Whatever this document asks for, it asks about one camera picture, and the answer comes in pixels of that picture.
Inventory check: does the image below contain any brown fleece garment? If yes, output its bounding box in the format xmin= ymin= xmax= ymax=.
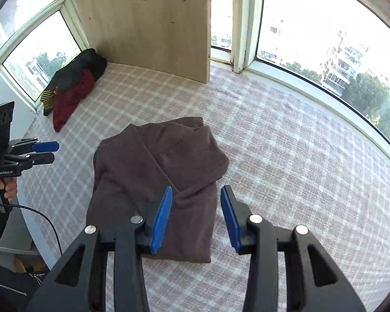
xmin=86 ymin=117 xmax=229 ymax=263

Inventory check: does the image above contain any person's left hand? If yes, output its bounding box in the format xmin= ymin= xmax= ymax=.
xmin=0 ymin=178 xmax=17 ymax=201

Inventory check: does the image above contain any dark red garment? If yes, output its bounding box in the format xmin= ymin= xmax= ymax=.
xmin=53 ymin=69 xmax=95 ymax=132

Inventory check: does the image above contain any pink plaid bed sheet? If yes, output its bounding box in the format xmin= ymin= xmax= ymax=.
xmin=18 ymin=63 xmax=390 ymax=311

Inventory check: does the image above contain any black zippered jacket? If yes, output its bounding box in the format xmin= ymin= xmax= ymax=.
xmin=0 ymin=210 xmax=49 ymax=311

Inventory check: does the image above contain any light wooden board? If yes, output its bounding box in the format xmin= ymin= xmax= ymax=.
xmin=75 ymin=0 xmax=211 ymax=83

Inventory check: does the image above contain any black cable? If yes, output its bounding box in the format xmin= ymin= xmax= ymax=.
xmin=0 ymin=197 xmax=65 ymax=257

